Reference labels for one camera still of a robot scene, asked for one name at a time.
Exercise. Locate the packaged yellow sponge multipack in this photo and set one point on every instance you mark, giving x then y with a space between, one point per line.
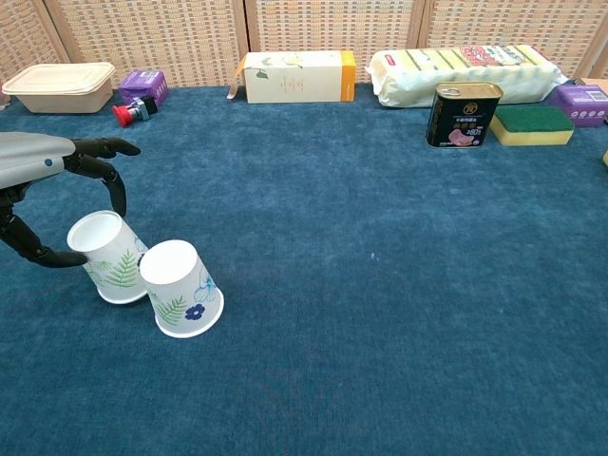
456 76

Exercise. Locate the black luncheon meat can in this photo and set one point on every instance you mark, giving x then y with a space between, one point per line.
463 116

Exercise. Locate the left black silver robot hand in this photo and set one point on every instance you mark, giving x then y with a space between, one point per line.
33 157

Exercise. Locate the red emergency stop button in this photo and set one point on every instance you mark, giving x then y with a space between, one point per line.
135 110

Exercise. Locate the purple small carton box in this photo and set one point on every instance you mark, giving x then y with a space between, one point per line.
144 85
582 104

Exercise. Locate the blue felt table mat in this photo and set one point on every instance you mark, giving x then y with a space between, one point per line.
332 285

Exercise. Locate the plain yellow sponge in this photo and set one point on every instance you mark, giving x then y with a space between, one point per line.
606 158

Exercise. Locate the cream orange carton box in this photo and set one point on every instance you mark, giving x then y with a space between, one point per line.
294 76

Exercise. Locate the beige lidded food container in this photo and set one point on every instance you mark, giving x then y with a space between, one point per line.
59 90

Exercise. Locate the green yellow scouring sponge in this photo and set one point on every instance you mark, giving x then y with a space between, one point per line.
532 123

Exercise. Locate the bamboo folding screen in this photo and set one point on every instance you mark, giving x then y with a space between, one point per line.
190 38

